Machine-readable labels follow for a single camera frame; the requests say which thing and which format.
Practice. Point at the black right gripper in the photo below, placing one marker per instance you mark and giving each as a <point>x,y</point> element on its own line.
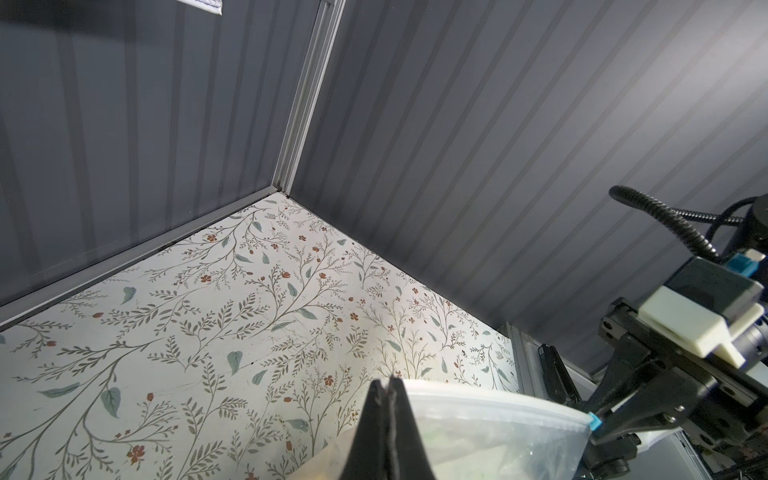
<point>653,385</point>

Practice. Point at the clear zip top bag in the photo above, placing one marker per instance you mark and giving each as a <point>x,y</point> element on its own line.
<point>476,433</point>

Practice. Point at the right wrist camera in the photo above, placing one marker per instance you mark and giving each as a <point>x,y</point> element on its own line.
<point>712,309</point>

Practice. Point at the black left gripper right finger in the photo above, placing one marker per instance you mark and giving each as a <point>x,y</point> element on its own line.
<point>407,457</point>

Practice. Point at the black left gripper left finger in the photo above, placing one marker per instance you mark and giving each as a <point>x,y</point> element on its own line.
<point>367,458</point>

